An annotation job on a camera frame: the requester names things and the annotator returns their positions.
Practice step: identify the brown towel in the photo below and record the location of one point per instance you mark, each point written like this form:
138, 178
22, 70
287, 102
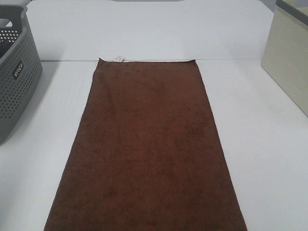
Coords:
147, 156

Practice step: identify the grey perforated plastic basket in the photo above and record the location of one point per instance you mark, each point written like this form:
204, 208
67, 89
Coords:
20, 67

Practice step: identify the beige storage box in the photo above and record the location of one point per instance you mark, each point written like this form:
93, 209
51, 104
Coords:
285, 57

